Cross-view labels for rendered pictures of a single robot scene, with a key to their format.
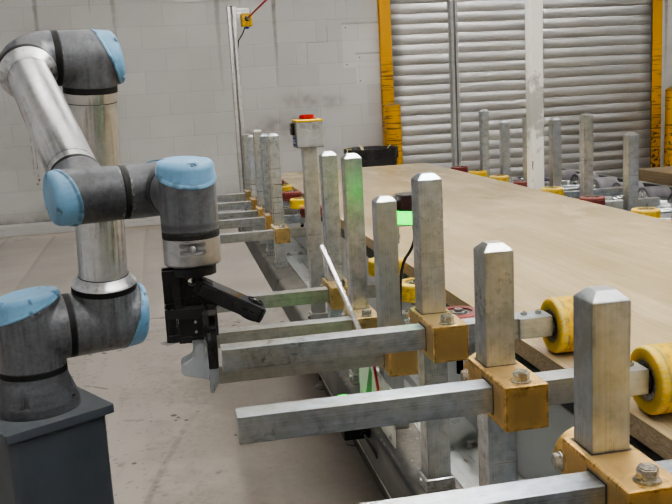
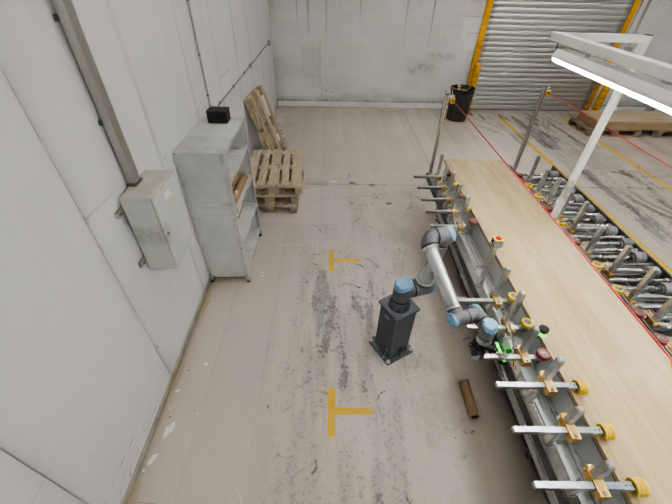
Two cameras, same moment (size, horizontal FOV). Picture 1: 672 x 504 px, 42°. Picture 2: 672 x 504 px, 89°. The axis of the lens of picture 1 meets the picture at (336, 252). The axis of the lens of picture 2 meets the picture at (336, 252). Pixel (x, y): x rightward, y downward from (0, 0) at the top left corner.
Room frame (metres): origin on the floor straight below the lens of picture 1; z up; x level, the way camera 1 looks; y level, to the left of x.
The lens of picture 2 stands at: (-0.07, 0.92, 2.80)
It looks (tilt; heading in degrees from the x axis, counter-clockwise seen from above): 40 degrees down; 10
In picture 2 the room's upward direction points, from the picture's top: 1 degrees clockwise
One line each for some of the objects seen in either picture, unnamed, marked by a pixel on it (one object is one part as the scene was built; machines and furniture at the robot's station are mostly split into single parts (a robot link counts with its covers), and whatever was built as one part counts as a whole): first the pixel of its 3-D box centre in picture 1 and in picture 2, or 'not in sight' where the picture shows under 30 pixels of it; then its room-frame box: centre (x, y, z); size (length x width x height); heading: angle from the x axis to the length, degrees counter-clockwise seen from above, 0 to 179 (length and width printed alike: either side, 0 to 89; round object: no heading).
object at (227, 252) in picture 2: not in sight; (227, 203); (2.86, 2.66, 0.78); 0.90 x 0.45 x 1.55; 11
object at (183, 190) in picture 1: (187, 197); (487, 329); (1.35, 0.23, 1.14); 0.10 x 0.09 x 0.12; 27
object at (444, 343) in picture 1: (436, 331); (546, 383); (1.18, -0.14, 0.95); 0.14 x 0.06 x 0.05; 11
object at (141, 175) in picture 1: (160, 189); (475, 315); (1.45, 0.29, 1.14); 0.12 x 0.12 x 0.09; 27
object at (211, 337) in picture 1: (210, 341); not in sight; (1.33, 0.21, 0.91); 0.05 x 0.02 x 0.09; 10
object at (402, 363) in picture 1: (395, 349); (522, 355); (1.43, -0.09, 0.85); 0.14 x 0.06 x 0.05; 11
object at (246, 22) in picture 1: (246, 113); (441, 137); (4.22, 0.39, 1.20); 0.15 x 0.12 x 1.00; 11
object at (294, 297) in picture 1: (301, 297); (485, 301); (1.89, 0.08, 0.84); 0.44 x 0.03 x 0.04; 101
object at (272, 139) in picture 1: (277, 204); (461, 216); (2.93, 0.19, 0.92); 0.04 x 0.04 x 0.48; 11
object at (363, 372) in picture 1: (374, 394); (510, 356); (1.48, -0.06, 0.75); 0.26 x 0.01 x 0.10; 11
